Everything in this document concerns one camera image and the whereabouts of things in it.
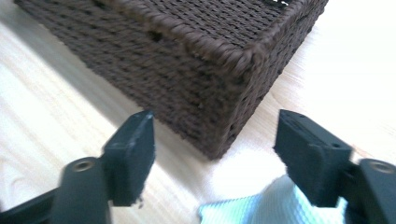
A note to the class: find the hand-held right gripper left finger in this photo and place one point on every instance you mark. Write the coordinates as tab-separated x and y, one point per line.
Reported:
130	161

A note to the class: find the light blue cloth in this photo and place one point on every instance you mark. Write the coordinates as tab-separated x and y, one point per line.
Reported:
264	208

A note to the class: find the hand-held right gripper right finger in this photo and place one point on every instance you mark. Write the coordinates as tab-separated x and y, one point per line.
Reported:
311	161

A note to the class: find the brown woven basket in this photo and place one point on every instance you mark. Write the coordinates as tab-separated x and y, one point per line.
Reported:
186	77

